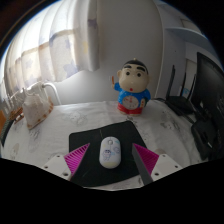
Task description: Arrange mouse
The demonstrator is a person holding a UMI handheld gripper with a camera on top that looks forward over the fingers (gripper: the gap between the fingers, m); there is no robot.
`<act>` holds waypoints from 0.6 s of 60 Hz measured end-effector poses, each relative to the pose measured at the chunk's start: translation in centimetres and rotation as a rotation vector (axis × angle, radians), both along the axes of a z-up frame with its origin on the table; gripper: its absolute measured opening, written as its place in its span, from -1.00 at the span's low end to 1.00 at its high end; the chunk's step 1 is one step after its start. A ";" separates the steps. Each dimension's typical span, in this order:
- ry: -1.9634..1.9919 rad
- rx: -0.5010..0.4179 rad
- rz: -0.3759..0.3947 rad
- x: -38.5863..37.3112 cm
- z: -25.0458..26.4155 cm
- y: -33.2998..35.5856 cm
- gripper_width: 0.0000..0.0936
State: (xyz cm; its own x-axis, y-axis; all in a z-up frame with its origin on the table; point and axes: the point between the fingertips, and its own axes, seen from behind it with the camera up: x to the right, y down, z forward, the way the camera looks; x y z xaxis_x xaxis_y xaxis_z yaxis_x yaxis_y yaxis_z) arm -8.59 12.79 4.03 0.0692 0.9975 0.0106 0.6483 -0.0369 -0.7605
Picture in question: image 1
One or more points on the white cartoon-print computer mouse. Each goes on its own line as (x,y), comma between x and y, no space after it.
(110,152)

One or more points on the black mouse pad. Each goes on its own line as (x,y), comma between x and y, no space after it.
(90,173)

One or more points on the white star-print curtain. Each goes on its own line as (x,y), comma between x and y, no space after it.
(50,43)

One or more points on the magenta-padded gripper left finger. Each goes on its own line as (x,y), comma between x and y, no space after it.
(75,158)

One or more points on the white wall shelf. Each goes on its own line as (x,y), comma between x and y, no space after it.
(186,35)

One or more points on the black router with antennas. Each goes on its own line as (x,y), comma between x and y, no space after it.
(180,103)

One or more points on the black computer monitor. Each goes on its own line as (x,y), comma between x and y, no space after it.
(210,90)

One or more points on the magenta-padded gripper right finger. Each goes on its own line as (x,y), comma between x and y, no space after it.
(149,160)

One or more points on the white railed frame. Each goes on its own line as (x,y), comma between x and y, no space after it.
(50,86)

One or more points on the cartoon boy figurine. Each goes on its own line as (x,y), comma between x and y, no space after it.
(133,90)

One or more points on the large white conch shell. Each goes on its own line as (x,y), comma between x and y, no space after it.
(36,110)

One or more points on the white printed tablecloth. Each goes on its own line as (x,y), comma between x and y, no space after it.
(50,133)

